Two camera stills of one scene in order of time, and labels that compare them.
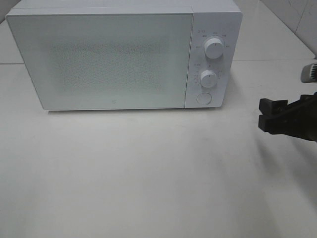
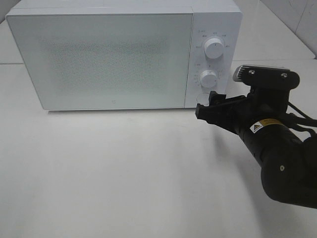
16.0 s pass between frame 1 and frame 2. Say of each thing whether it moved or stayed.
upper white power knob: stayed
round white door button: stayed
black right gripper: moved
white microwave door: stayed
